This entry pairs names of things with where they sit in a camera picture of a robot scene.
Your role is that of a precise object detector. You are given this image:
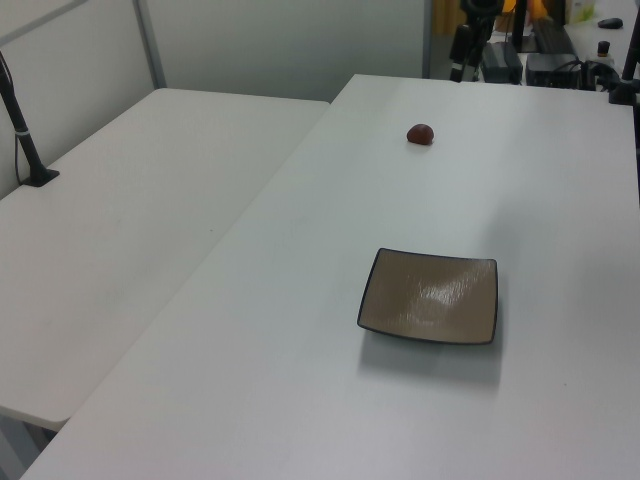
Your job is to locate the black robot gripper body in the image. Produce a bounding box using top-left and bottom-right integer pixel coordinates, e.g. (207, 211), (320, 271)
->
(459, 0), (504, 25)

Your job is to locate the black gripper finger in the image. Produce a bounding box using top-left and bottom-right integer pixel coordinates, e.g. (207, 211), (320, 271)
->
(448, 22), (472, 83)
(465, 22), (490, 82)

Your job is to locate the small round brown chestnut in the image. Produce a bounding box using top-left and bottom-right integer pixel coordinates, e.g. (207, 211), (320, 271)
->
(405, 123), (435, 147)

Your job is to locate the square tan ceramic plate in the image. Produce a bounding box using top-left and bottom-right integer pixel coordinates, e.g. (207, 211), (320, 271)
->
(356, 247), (499, 346)

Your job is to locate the black power adapter box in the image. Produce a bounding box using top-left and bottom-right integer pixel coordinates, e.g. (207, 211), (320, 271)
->
(480, 41), (524, 82)

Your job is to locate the black monitor stand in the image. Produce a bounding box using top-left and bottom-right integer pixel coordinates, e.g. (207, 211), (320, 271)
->
(511, 0), (537, 53)

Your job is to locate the orange object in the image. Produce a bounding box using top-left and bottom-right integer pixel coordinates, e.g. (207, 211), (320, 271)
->
(501, 0), (550, 21)

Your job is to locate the black electronics box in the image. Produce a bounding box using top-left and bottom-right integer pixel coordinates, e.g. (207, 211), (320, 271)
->
(525, 51), (585, 87)

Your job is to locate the green and white box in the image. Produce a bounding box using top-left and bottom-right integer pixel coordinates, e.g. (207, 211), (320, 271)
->
(566, 0), (600, 24)

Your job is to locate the black pole with table clamp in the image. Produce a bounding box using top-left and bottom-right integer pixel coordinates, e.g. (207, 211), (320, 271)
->
(606, 28), (640, 106)

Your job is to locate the white side table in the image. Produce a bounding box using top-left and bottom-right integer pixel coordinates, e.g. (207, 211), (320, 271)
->
(0, 87), (331, 432)

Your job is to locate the black pole with flat base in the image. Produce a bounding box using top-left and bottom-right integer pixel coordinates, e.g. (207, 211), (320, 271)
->
(0, 49), (61, 188)

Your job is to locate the grey metal partition post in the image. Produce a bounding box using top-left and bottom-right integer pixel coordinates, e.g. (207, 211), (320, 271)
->
(132, 0), (168, 91)

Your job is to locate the thin black cable on pole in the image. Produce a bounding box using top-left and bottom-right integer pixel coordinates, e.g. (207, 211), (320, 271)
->
(0, 51), (25, 184)

